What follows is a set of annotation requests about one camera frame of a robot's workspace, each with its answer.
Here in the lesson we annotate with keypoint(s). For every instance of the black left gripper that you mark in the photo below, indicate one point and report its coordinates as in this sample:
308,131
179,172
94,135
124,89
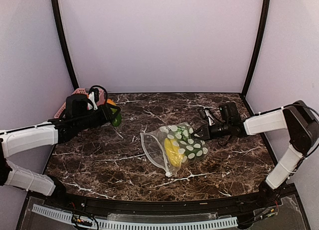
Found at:
107,114

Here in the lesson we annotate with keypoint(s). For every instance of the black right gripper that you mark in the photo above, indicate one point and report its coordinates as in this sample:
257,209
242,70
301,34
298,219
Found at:
207,134

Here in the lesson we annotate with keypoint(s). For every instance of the green orange fake pepper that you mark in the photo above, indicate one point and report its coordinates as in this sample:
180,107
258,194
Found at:
116,117

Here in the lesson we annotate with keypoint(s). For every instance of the green fake vegetable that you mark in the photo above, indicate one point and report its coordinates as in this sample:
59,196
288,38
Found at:
191,149

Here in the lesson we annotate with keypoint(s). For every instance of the yellow fake banana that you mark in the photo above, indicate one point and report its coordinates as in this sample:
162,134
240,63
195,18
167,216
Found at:
171,147

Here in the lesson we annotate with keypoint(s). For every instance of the clear polka dot zip bag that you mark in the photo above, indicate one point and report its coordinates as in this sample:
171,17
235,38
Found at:
153,146

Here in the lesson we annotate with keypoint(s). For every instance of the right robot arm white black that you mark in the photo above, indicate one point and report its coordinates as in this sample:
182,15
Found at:
300,120

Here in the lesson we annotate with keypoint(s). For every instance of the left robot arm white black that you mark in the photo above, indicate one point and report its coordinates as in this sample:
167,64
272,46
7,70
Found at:
52,132

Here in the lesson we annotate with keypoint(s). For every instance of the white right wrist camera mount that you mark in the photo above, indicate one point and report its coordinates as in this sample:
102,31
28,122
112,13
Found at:
209,117

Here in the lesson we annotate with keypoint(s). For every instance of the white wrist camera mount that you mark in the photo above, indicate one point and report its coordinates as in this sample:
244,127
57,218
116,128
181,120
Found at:
91,101
209,117

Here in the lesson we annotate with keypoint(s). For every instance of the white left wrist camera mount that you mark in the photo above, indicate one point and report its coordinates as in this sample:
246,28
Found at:
91,101

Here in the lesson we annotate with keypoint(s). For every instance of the white slotted cable duct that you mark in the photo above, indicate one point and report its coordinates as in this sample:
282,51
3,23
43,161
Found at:
137,222

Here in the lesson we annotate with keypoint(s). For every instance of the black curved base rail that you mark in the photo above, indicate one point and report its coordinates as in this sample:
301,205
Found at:
102,207

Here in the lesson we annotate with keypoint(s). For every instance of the left black frame post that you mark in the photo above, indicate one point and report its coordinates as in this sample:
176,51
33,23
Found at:
63,43

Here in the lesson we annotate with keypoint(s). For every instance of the black frame post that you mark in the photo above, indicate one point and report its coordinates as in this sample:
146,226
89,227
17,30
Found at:
63,43
257,48

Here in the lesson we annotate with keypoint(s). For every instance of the right black frame post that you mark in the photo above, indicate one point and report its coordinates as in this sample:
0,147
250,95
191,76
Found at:
257,48

